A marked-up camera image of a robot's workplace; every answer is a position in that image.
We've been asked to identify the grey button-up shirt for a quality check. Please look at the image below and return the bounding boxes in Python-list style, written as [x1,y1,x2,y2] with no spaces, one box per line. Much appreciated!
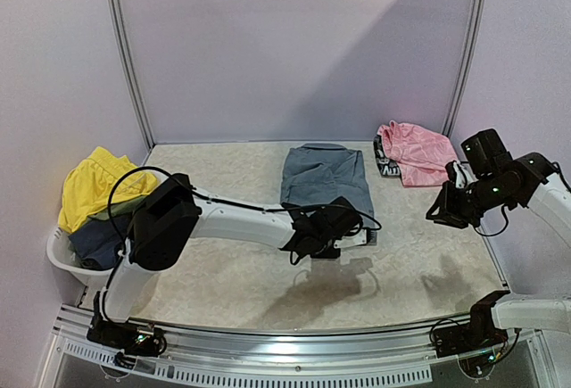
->
[280,143,377,228]

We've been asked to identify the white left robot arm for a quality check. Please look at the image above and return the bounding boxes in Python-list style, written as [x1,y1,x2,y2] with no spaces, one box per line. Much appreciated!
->
[94,174,370,347]

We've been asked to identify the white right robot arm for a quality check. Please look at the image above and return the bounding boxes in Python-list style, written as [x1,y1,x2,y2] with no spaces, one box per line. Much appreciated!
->
[426,129,570,349]

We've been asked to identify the white laundry basket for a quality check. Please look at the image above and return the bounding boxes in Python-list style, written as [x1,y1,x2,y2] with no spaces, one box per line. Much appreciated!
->
[46,218,112,286]

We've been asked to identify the pink folded garment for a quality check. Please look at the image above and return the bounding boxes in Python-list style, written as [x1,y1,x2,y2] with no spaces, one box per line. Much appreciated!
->
[377,120,459,187]

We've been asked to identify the black white patterned garment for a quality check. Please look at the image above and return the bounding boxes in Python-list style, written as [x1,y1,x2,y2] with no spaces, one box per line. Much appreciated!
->
[373,135,401,178]

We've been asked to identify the olive green garment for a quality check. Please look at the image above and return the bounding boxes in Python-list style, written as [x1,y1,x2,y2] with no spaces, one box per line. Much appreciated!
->
[88,195,145,221]

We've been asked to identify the navy blue garment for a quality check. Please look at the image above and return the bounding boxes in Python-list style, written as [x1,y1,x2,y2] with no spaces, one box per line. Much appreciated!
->
[69,215,131,271]

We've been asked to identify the yellow shorts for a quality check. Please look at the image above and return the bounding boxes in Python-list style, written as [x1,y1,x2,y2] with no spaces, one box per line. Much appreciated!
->
[58,146,159,234]

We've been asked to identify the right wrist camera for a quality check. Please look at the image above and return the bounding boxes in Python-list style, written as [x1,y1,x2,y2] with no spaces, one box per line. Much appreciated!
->
[445,161,476,189]

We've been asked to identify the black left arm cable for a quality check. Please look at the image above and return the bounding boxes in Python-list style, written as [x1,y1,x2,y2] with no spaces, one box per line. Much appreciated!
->
[106,165,384,273]

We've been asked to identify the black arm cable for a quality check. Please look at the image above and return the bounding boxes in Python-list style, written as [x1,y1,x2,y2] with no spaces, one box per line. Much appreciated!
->
[472,160,567,238]
[106,165,384,273]

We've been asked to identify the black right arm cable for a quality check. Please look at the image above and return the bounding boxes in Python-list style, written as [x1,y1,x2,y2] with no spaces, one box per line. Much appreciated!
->
[472,160,567,238]

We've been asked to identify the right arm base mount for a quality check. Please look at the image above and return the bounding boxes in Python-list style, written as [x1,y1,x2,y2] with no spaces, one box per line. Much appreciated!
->
[429,305,522,364]

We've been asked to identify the aluminium front rail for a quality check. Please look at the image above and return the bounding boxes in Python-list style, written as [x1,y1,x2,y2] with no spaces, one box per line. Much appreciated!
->
[40,306,557,387]

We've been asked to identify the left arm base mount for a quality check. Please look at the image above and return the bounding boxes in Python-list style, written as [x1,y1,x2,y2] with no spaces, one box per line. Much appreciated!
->
[87,318,168,358]

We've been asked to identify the right aluminium corner post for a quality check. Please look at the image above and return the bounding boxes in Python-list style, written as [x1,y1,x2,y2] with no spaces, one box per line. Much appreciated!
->
[442,0,485,137]

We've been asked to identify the aluminium corner post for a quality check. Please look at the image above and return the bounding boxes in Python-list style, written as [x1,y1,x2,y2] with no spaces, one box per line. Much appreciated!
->
[108,0,156,152]
[442,0,485,137]

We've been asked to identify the left aluminium corner post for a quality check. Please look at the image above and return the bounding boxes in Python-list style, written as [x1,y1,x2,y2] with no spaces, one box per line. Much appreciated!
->
[108,0,156,152]

